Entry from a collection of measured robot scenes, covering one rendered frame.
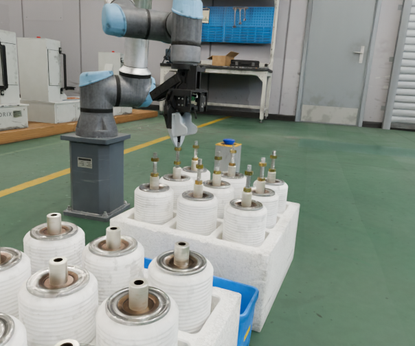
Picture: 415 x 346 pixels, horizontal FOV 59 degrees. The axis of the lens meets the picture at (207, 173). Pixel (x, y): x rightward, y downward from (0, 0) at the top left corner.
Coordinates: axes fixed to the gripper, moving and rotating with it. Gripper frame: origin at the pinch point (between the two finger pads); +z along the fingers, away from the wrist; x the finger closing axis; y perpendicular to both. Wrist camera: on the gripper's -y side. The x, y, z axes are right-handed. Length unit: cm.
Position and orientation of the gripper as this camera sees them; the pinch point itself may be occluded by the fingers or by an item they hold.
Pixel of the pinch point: (176, 141)
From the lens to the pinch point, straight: 99.8
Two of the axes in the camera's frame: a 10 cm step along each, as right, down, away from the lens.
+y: 8.1, 1.9, -5.6
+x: 5.9, -1.6, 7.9
